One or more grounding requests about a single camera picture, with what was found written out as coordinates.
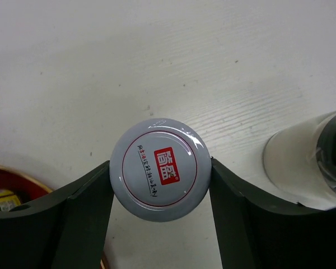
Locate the red round tray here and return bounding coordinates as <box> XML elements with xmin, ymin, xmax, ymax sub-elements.
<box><xmin>0</xmin><ymin>166</ymin><xmax>53</xmax><ymax>205</ymax></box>

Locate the black cap white bottle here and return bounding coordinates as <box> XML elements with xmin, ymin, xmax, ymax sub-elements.
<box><xmin>263</xmin><ymin>111</ymin><xmax>336</xmax><ymax>210</ymax></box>

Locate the yellow label oil bottle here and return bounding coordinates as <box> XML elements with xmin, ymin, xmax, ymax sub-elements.
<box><xmin>0</xmin><ymin>189</ymin><xmax>21</xmax><ymax>212</ymax></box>

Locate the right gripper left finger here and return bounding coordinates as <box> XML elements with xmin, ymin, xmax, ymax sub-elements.
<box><xmin>0</xmin><ymin>162</ymin><xmax>114</xmax><ymax>268</ymax></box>

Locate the white lid jar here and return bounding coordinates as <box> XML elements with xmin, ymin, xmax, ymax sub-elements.
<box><xmin>109</xmin><ymin>118</ymin><xmax>212</xmax><ymax>222</ymax></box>

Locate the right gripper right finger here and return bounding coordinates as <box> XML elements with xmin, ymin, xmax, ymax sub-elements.
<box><xmin>209</xmin><ymin>159</ymin><xmax>336</xmax><ymax>268</ymax></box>

